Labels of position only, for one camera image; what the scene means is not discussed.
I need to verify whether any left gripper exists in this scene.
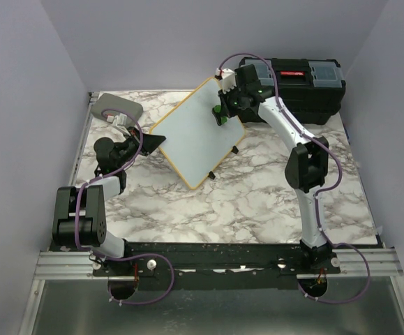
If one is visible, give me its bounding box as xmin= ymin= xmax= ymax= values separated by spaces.
xmin=116 ymin=127 xmax=167 ymax=168

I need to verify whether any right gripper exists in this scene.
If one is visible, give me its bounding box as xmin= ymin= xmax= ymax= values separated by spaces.
xmin=216 ymin=86 xmax=245 ymax=120

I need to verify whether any green whiteboard eraser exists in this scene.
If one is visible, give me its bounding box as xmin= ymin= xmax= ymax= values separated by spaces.
xmin=211 ymin=105 xmax=228 ymax=126

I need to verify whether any yellow framed whiteboard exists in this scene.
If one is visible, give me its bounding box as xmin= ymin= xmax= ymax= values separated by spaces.
xmin=149 ymin=77 xmax=246 ymax=190

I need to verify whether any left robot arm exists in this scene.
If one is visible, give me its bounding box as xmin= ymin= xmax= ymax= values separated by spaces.
xmin=52 ymin=127 xmax=166 ymax=276

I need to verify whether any grey plastic case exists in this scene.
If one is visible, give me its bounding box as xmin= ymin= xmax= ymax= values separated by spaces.
xmin=90 ymin=93 xmax=144 ymax=121

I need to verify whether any black plastic toolbox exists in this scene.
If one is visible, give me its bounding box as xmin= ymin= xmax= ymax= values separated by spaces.
xmin=238 ymin=57 xmax=347 ymax=125

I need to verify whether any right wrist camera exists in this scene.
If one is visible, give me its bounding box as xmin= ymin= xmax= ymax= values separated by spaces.
xmin=215 ymin=68 xmax=237 ymax=94

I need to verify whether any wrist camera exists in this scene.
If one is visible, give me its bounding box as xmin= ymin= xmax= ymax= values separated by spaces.
xmin=215 ymin=68 xmax=237 ymax=94
xmin=106 ymin=114 xmax=129 ymax=136

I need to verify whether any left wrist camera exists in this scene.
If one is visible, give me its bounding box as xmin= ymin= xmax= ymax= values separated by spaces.
xmin=106 ymin=114 xmax=129 ymax=136

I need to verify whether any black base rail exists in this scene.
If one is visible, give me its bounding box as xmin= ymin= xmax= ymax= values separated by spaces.
xmin=50 ymin=240 xmax=342 ymax=290

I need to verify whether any aluminium frame rail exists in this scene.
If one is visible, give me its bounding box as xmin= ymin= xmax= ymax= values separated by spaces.
xmin=16 ymin=91 xmax=403 ymax=335

